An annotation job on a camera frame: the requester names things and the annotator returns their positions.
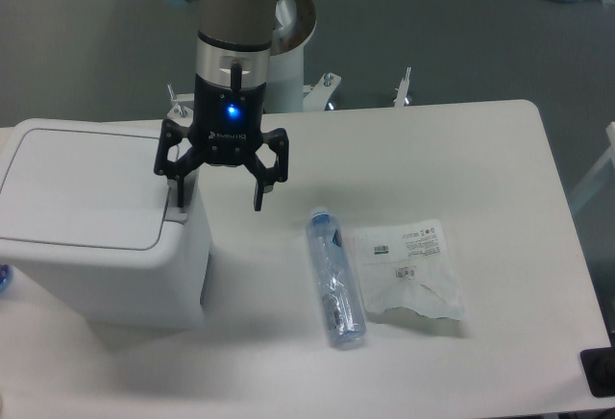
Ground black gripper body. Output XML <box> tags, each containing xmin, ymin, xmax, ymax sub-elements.
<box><xmin>186</xmin><ymin>76</ymin><xmax>266</xmax><ymax>167</ymax></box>

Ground white plastic trash can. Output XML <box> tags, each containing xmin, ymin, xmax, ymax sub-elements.
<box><xmin>1</xmin><ymin>119</ymin><xmax>212</xmax><ymax>329</ymax></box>

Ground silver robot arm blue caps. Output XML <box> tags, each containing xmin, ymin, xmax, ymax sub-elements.
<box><xmin>154</xmin><ymin>0</ymin><xmax>289</xmax><ymax>210</ymax></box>

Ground torn white plastic bag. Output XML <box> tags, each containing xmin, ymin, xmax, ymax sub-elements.
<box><xmin>353</xmin><ymin>219</ymin><xmax>465</xmax><ymax>321</ymax></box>

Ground clear plastic water bottle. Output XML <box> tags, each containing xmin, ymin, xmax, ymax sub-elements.
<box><xmin>306</xmin><ymin>207</ymin><xmax>366</xmax><ymax>348</ymax></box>

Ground blue object at left edge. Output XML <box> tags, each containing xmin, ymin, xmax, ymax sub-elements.
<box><xmin>0</xmin><ymin>264</ymin><xmax>12</xmax><ymax>293</ymax></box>

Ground black clamp at table edge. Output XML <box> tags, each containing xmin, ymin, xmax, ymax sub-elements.
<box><xmin>580</xmin><ymin>347</ymin><xmax>614</xmax><ymax>398</ymax></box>

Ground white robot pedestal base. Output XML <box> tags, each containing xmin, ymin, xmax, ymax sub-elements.
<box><xmin>196</xmin><ymin>0</ymin><xmax>341</xmax><ymax>113</ymax></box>

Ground white frame at right edge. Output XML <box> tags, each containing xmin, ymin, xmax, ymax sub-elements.
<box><xmin>569</xmin><ymin>122</ymin><xmax>614</xmax><ymax>216</ymax></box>

